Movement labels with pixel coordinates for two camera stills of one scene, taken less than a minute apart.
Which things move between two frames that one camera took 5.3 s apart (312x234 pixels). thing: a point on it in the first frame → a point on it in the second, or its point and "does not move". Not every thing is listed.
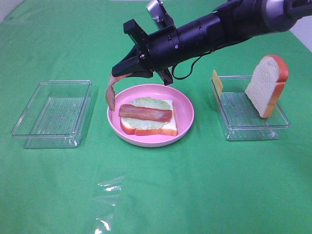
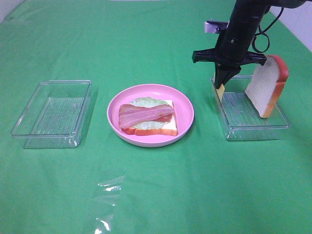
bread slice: (269, 76) does not move
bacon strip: (110, 96) → (129, 114)
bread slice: (169, 129) does not move
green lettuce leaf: (146, 124) does not move
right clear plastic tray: (240, 119) does not move
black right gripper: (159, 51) → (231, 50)
